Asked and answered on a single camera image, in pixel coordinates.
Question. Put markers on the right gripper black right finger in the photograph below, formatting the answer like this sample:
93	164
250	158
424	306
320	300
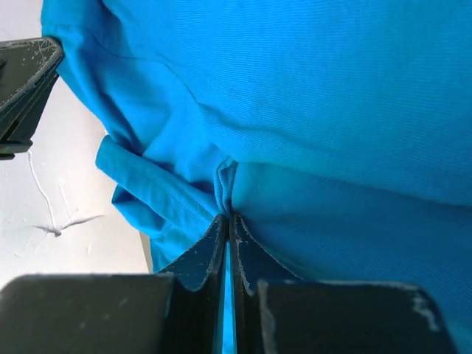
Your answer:
268	298

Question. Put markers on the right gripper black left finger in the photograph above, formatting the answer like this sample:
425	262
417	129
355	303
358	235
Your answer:
194	315

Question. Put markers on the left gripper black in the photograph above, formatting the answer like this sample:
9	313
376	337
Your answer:
28	74

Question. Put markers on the blue t shirt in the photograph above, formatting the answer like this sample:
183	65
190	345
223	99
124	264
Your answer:
339	130

